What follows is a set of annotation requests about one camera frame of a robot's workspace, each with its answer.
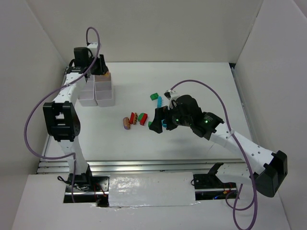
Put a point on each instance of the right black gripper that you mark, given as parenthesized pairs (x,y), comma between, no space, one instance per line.
(166,117)

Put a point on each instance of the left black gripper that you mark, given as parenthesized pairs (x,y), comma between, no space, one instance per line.
(100,67)

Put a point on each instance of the green red rounded lego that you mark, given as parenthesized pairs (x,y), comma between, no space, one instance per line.
(142,118)

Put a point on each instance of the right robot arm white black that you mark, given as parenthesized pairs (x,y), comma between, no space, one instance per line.
(264,168)

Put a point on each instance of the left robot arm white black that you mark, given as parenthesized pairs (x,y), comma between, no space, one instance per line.
(79,169)

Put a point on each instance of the red brown lego brick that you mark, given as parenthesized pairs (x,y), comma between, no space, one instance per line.
(133,118)

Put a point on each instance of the teal long lego brick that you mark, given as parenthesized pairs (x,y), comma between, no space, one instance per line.
(159,102)

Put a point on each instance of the white divided container right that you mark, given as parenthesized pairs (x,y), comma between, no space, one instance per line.
(104,91)

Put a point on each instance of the green square lego brick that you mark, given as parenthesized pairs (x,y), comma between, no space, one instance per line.
(154,96)

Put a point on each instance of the purple top brown lego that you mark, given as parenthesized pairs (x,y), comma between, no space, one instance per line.
(126,123)

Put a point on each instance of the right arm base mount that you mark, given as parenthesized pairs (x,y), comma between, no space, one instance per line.
(208,187)

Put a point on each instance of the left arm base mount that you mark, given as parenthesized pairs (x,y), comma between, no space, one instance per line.
(96,193)

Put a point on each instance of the side aluminium rail right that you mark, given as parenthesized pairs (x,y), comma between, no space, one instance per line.
(232,68)

